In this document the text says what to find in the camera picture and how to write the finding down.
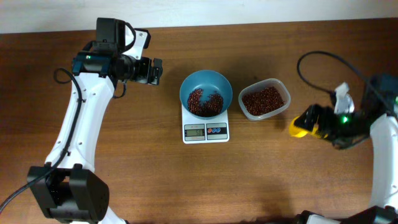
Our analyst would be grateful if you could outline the yellow plastic measuring scoop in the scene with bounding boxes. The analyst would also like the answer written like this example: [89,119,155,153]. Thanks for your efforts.
[289,117,328,139]

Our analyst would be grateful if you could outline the clear plastic bean container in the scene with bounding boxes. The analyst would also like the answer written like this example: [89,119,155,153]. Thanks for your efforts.
[238,78,291,121]

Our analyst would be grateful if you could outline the red adzuki beans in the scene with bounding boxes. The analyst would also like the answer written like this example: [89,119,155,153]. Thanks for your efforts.
[187,87,285,117]

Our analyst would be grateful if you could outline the blue plastic bowl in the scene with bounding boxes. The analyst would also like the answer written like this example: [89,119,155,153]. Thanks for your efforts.
[180,70,233,119]

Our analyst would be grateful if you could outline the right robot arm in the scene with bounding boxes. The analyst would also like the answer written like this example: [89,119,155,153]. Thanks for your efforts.
[289,74,397,223]

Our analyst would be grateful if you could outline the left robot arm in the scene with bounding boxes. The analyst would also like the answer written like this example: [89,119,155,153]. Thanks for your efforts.
[27,17,162,223]

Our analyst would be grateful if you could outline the white digital kitchen scale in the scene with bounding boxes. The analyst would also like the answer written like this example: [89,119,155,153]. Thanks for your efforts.
[182,106,230,144]

